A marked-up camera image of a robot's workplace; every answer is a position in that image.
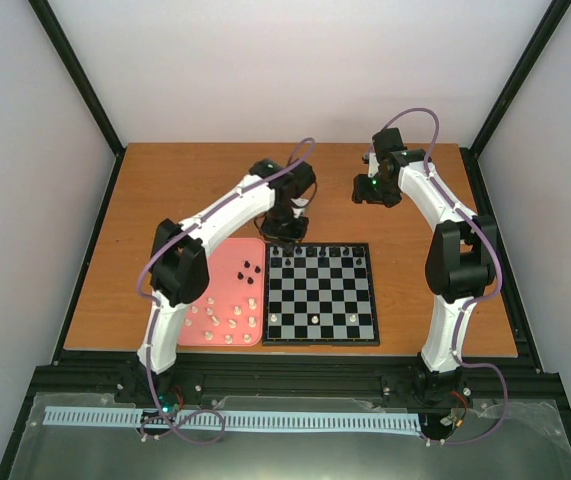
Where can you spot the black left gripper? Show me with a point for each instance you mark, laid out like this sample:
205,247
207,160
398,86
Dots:
296,236

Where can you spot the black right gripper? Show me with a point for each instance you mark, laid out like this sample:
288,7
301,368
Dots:
361,194

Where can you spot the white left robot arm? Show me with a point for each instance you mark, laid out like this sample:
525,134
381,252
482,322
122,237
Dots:
177,273

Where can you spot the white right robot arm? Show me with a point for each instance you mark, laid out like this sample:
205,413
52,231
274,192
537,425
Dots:
460,261

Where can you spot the black white chessboard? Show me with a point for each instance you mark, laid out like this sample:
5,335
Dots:
331,288

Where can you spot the pink plastic tray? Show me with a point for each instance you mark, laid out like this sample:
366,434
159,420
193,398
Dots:
228,291

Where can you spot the black aluminium frame rail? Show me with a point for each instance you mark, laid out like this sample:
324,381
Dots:
201,378

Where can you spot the right black corner post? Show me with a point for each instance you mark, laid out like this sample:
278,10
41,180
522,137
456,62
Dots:
535,46

